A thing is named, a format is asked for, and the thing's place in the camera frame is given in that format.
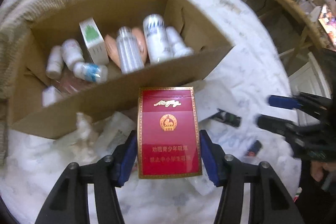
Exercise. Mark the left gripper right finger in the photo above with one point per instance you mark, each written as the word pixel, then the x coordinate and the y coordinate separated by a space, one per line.
pixel 270 201

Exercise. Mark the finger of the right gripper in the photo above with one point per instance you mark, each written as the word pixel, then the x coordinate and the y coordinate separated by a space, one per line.
pixel 285 128
pixel 284 102

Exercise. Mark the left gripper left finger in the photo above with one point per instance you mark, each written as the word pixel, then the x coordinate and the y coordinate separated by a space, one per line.
pixel 67 202

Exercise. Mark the small white round jar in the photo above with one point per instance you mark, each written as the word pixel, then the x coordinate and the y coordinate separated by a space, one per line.
pixel 50 96

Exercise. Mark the red cigarette box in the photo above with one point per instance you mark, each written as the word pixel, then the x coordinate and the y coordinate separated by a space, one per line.
pixel 168 141

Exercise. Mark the small bottle blue label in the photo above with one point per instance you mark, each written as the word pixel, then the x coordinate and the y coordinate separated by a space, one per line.
pixel 91 72

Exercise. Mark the white pill bottle red label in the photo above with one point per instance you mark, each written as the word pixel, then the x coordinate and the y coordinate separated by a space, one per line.
pixel 55 63

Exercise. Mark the large white bottle blue numerals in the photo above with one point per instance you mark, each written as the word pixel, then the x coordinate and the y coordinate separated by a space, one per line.
pixel 158 46

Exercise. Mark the white pill bottle blue logo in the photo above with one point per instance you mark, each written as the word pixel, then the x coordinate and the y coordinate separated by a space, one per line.
pixel 71 53

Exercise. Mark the peach handheld sealer device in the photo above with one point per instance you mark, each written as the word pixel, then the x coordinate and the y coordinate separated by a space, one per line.
pixel 111 46

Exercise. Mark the green white carton box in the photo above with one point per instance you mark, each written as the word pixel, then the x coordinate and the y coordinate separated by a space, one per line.
pixel 94 42

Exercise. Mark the person's right hand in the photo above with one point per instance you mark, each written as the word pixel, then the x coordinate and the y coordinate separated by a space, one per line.
pixel 317 168

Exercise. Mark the small dark lipstick tube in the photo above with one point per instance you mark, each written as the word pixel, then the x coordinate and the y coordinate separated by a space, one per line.
pixel 254 149

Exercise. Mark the white floral bed sheet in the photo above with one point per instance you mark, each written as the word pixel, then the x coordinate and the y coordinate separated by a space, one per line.
pixel 251 72

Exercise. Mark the wooden side table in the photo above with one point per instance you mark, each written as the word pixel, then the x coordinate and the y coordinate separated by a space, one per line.
pixel 310 35

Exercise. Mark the white paper leaflet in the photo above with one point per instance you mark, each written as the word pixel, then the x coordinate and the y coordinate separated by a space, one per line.
pixel 115 132

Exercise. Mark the lit screen display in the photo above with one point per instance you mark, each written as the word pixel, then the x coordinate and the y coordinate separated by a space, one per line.
pixel 327 20

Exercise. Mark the white spray bottle black label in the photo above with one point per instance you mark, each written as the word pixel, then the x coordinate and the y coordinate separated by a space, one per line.
pixel 177 43

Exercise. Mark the brown cardboard box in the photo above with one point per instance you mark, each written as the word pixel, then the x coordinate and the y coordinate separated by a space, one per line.
pixel 120 91

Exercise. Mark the striped beige blanket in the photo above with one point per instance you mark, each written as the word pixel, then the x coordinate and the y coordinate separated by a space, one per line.
pixel 17 16

